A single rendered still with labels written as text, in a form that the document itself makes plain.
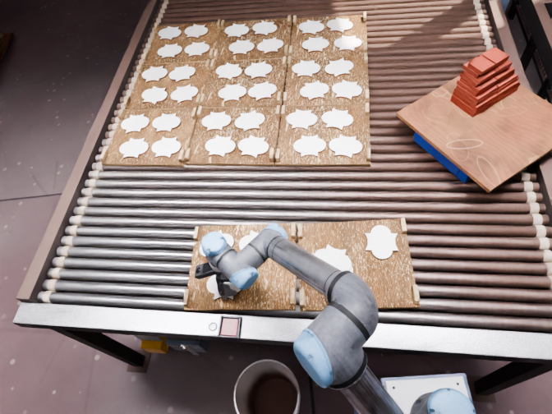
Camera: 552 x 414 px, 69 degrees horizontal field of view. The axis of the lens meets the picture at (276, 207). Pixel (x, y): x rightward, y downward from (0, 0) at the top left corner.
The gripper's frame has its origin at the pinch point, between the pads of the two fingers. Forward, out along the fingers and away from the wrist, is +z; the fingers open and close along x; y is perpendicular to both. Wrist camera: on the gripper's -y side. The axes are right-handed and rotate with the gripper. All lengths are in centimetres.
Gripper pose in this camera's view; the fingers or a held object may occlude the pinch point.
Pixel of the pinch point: (225, 283)
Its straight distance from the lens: 152.4
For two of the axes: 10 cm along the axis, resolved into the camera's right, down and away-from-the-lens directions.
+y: 10.0, 0.0, -0.7
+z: 0.6, 5.3, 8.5
